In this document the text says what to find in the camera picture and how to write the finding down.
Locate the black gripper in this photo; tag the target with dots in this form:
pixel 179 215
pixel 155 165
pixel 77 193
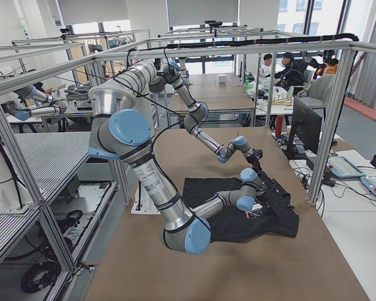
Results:
pixel 254 162

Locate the aluminium frame cage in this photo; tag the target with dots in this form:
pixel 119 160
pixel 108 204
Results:
pixel 17 185

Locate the black computer monitor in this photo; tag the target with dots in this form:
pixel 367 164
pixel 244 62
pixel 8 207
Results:
pixel 305 131

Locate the dark t-shirt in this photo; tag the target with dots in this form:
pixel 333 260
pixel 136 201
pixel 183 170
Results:
pixel 233 225

